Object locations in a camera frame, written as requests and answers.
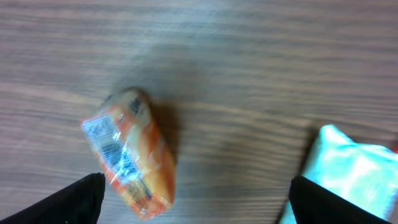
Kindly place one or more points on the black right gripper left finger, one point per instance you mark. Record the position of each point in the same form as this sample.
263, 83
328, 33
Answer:
78, 203

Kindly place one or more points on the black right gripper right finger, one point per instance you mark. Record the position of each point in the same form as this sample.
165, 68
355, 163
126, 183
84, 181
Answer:
313, 204

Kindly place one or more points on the teal snack packet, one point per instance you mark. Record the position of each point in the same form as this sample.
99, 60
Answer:
363, 174

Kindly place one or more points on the orange Kleenex tissue pack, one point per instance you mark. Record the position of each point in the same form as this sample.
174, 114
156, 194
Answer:
128, 143

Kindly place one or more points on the red coffee stick sachet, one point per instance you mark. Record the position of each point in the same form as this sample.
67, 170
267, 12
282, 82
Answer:
395, 147

